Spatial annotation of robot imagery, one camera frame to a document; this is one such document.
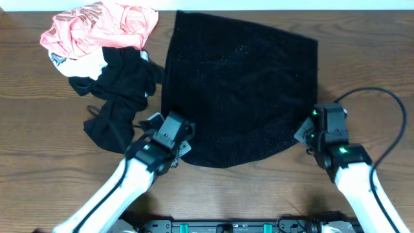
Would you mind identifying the white printed shirt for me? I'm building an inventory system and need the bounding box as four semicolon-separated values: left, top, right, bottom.
49;47;157;82

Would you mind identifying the black velvet skirt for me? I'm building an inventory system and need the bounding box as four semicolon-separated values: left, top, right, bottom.
161;11;318;168

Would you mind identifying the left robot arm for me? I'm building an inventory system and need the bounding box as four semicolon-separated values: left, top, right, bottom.
52;112;195;232

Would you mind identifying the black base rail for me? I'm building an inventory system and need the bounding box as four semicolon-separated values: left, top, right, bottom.
138;217;363;233

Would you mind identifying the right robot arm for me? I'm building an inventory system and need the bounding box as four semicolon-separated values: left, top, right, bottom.
294;103;409;232

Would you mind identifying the black crumpled garment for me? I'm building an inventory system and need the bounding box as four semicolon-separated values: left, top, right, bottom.
69;47;165;153

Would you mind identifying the left black cable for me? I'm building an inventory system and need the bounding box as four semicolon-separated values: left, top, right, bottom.
72;105;153;233

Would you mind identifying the pink printed shirt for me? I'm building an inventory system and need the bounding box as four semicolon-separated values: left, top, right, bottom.
39;1;159;59

